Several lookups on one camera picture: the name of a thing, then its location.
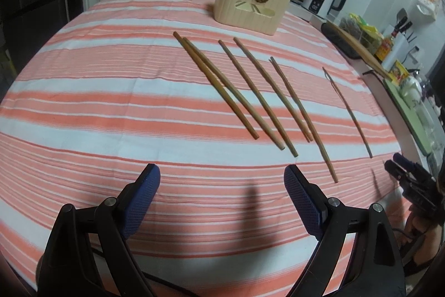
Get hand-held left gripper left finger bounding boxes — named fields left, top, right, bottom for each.
left=36, top=163, right=161, bottom=297

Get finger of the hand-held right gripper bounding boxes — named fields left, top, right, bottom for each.
left=384, top=159, right=423, bottom=193
left=393, top=153, right=435, bottom=182

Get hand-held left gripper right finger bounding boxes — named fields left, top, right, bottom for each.
left=283, top=165, right=407, bottom=297

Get wooden chopstick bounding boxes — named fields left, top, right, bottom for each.
left=173, top=31, right=260, bottom=140
left=218, top=40, right=300, bottom=158
left=233, top=37, right=312, bottom=143
left=182, top=37, right=286, bottom=150
left=269, top=57, right=339, bottom=183
left=322, top=67, right=374, bottom=159

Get cream utensil holder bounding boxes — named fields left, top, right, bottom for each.
left=213, top=0, right=293, bottom=36

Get person's right hand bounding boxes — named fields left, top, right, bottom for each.
left=405, top=210, right=445, bottom=275

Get green cutting mat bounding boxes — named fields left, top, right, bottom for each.
left=382, top=77, right=436, bottom=156

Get orange white striped tablecloth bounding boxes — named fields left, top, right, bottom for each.
left=0, top=0, right=418, bottom=297

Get yellow printed mug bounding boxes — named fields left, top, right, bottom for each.
left=387, top=59, right=411, bottom=87

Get white knife caddy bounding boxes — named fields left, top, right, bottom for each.
left=386, top=29, right=413, bottom=72

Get yellow label sauce bottle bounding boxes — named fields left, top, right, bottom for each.
left=374, top=24, right=400, bottom=63

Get wooden cutting board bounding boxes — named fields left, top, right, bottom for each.
left=327, top=21, right=392, bottom=80

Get plastic bag of noodles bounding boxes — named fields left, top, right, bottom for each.
left=338, top=13, right=383, bottom=56

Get black kitchen tools in caddy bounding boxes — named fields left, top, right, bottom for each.
left=394, top=8, right=418, bottom=42

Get black appliance under board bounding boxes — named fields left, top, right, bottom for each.
left=320, top=22, right=362, bottom=60

